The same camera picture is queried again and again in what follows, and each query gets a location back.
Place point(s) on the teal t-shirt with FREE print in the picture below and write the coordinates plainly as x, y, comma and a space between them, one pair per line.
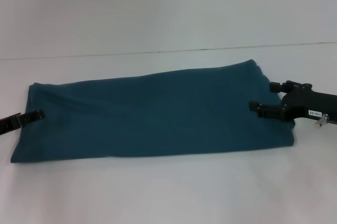
158, 116

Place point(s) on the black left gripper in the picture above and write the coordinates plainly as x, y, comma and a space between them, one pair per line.
9, 124

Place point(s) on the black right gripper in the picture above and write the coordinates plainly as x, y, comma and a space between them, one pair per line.
308, 105

